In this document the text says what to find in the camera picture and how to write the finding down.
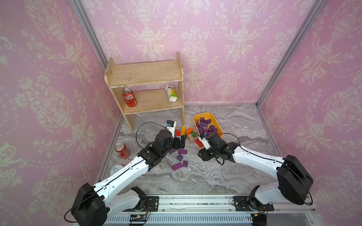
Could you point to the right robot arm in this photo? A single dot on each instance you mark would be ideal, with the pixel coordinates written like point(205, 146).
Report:
point(293, 182)

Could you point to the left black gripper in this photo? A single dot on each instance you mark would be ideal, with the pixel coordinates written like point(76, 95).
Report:
point(177, 140)

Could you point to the red cola can on floor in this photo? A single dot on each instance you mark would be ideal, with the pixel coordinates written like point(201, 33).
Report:
point(122, 151)

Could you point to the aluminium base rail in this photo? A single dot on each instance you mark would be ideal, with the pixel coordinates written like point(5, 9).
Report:
point(214, 210)

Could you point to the red cola can on shelf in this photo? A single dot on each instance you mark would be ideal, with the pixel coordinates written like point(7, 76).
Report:
point(129, 97)

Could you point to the small red brick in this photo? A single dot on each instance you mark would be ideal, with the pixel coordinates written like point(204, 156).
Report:
point(198, 142)

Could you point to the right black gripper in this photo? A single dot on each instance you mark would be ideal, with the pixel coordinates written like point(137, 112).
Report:
point(203, 155)

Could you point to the white round lid object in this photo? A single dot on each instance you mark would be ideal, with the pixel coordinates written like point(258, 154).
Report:
point(115, 169)

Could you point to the green white juice carton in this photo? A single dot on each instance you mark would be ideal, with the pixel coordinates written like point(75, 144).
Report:
point(171, 93)

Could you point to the purple brick centre long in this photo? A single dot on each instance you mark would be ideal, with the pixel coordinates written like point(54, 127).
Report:
point(182, 151)

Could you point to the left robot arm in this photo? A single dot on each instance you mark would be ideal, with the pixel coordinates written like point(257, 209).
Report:
point(113, 186)

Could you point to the beige wood brick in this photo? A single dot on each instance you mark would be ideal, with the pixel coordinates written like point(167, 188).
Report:
point(191, 138)

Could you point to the orange brick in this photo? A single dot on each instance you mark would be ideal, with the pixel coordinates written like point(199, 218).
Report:
point(189, 131)

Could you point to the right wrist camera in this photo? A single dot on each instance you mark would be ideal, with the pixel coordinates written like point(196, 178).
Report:
point(204, 142)

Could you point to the yellow long brick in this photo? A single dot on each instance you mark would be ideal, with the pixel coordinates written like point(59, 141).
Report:
point(183, 131)

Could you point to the wooden two-tier shelf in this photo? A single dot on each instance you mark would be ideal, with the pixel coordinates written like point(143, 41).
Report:
point(118, 77)

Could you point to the yellow plastic storage bin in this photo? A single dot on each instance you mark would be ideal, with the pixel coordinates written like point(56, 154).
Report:
point(202, 128)

